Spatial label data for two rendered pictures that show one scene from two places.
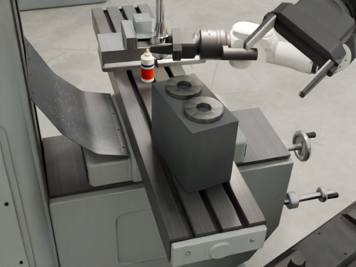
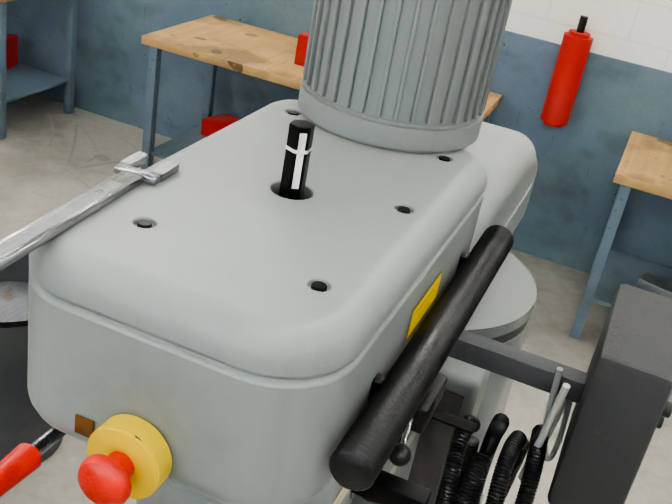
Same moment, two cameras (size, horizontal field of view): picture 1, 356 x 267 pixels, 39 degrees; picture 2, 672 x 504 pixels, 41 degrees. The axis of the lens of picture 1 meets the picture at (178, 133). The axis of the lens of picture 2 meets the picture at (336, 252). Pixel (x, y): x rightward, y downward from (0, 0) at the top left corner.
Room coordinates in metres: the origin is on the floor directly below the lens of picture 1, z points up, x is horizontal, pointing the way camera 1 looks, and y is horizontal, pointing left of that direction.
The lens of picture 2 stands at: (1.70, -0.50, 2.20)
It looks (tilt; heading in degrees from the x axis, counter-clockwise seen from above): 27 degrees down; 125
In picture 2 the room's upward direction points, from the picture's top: 11 degrees clockwise
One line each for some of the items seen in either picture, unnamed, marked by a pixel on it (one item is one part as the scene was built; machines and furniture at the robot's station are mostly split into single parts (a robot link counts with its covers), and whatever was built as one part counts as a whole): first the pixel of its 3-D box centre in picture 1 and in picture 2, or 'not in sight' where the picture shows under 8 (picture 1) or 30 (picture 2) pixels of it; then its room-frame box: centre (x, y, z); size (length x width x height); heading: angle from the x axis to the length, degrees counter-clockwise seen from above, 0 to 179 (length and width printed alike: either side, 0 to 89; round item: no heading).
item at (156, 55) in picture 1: (159, 45); not in sight; (1.25, 0.06, 1.12); 0.05 x 0.05 x 0.06
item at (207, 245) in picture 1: (155, 96); not in sight; (1.31, 0.08, 0.91); 1.24 x 0.23 x 0.08; 17
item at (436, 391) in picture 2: not in sight; (409, 415); (1.36, 0.16, 1.66); 0.12 x 0.04 x 0.04; 107
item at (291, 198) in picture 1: (311, 196); not in sight; (1.27, -0.49, 0.53); 0.22 x 0.06 x 0.06; 107
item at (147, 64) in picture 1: (147, 64); not in sight; (1.34, 0.10, 1.01); 0.04 x 0.04 x 0.11
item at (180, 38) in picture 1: (193, 45); not in sight; (1.26, -0.03, 1.13); 0.13 x 0.12 x 0.10; 4
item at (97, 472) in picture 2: not in sight; (109, 475); (1.33, -0.18, 1.76); 0.04 x 0.03 x 0.04; 17
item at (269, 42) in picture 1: (255, 43); not in sight; (1.25, -0.20, 1.14); 0.13 x 0.07 x 0.09; 68
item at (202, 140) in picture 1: (191, 129); not in sight; (0.97, -0.03, 1.05); 0.22 x 0.12 x 0.20; 28
